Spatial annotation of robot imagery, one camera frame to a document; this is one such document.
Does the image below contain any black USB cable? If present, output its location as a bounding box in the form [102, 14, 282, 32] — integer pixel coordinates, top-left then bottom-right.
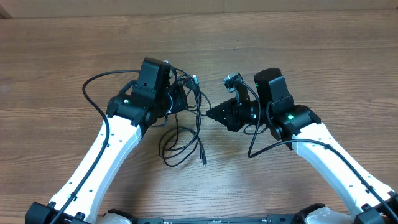
[157, 68, 214, 168]

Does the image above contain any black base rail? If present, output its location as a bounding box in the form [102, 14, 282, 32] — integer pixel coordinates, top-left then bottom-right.
[132, 214, 295, 224]

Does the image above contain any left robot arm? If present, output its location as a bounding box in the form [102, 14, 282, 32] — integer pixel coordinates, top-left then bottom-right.
[25, 58, 187, 224]

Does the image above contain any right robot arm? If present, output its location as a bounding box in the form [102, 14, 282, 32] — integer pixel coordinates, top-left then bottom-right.
[206, 68, 397, 223]

